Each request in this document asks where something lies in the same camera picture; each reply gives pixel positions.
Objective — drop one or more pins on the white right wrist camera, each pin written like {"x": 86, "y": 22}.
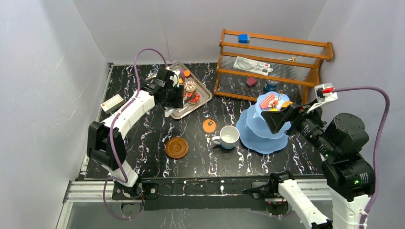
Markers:
{"x": 324, "y": 94}

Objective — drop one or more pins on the magenta cake wedge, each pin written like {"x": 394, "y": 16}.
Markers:
{"x": 181, "y": 73}

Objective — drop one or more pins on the blue three-tier cake stand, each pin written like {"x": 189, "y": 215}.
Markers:
{"x": 254, "y": 131}

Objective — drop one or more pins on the small orange round cookie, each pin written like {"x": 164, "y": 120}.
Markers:
{"x": 187, "y": 73}

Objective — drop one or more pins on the blue lidded jar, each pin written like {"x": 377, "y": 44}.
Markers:
{"x": 271, "y": 85}

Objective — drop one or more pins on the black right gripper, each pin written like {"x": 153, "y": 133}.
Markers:
{"x": 274, "y": 119}

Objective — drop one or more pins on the small white cardboard box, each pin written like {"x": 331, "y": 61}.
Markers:
{"x": 112, "y": 104}

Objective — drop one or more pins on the white ceramic mug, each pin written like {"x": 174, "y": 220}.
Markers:
{"x": 227, "y": 138}

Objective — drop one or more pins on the wooden two-tier shelf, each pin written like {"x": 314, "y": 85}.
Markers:
{"x": 294, "y": 61}

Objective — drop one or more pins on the steel serving tray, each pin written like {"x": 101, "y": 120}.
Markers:
{"x": 205, "y": 94}

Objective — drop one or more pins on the white chocolate drizzled donut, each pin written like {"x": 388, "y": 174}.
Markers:
{"x": 190, "y": 86}

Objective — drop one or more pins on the brown wooden round coaster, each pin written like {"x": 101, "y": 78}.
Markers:
{"x": 176, "y": 148}

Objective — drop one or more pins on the orange black round coaster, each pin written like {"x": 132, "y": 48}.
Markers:
{"x": 209, "y": 126}

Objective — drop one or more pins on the red sprinkled donut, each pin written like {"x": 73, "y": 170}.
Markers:
{"x": 193, "y": 98}

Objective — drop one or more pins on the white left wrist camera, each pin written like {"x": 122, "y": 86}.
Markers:
{"x": 176, "y": 78}

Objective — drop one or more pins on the packaged ruler protractor set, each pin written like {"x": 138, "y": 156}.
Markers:
{"x": 252, "y": 66}

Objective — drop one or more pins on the steel food tongs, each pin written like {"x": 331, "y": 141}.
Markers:
{"x": 169, "y": 111}

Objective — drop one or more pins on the blue block on shelf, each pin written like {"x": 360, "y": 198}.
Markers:
{"x": 244, "y": 38}

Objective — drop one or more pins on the brown chocolate chip cookie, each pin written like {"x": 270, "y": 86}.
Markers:
{"x": 286, "y": 104}

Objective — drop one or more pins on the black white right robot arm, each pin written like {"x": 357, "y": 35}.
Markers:
{"x": 350, "y": 178}

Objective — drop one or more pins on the pink layered cake slice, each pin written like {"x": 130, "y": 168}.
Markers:
{"x": 269, "y": 102}

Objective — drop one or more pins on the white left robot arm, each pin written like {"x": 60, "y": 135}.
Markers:
{"x": 105, "y": 141}

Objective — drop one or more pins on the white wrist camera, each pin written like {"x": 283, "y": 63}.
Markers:
{"x": 324, "y": 94}
{"x": 176, "y": 78}

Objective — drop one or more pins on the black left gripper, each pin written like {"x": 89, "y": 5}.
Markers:
{"x": 174, "y": 99}

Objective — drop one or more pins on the maroon heart-shaped object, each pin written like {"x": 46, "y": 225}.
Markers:
{"x": 251, "y": 81}

